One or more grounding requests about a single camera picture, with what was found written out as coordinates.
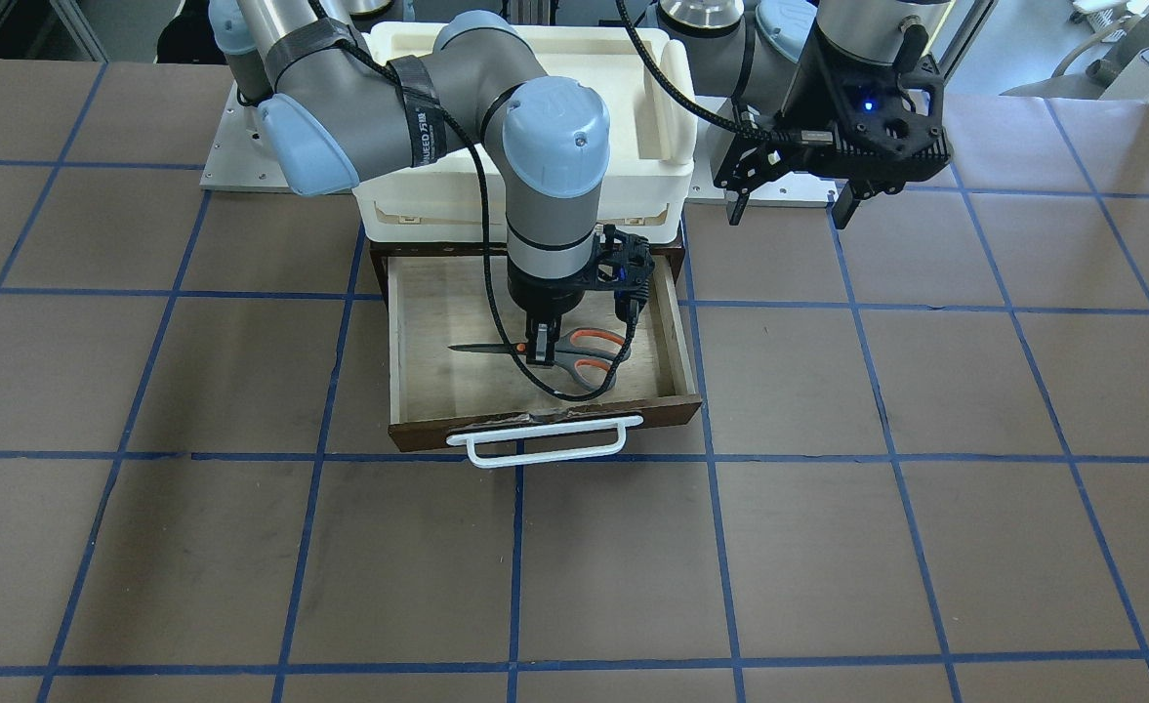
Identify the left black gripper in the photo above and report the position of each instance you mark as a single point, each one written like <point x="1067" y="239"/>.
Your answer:
<point x="812" y="80"/>

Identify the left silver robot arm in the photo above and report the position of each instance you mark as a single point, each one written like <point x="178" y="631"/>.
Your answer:
<point x="748" y="52"/>

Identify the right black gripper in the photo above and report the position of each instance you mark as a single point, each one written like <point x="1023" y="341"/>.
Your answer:
<point x="542" y="297"/>

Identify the orange grey scissors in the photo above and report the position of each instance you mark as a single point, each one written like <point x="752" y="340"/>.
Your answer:
<point x="586" y="354"/>

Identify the white foam tray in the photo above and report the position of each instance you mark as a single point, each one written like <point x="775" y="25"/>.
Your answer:
<point x="650" y="141"/>

